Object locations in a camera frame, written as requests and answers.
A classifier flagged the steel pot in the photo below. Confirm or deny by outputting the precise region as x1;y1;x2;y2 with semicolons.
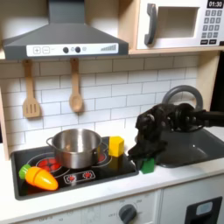
45;128;109;170

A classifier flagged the black toy stove top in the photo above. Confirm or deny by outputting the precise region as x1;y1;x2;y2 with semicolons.
10;136;139;201

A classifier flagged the green cube block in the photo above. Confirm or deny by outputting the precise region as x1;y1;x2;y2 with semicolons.
140;157;156;175

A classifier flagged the light wooden shelf board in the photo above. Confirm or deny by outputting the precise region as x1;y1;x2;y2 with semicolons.
128;45;224;56

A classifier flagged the dark grey tap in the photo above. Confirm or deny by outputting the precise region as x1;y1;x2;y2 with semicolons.
162;85;204;110

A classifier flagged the yellow hexagonal block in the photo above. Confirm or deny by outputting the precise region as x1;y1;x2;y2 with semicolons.
108;136;125;158

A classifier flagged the wooden spoon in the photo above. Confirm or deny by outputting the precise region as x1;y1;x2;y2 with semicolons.
68;58;85;114

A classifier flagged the wooden slotted spatula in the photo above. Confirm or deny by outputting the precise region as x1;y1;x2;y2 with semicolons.
22;59;42;119

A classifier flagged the grey oven knob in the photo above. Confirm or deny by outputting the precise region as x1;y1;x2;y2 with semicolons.
118;203;137;224

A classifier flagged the grey microwave door handle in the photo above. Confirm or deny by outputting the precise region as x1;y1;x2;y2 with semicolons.
143;3;158;46

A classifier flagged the white toy microwave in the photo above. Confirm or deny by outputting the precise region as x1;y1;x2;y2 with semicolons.
136;0;224;51

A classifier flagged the grey extractor hood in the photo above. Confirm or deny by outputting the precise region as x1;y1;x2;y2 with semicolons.
2;0;130;60

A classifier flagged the orange toy carrot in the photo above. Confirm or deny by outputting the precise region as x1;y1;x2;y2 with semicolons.
18;164;60;192

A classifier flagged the dark grey sink basin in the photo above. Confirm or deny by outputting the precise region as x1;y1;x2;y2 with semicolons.
156;128;224;169

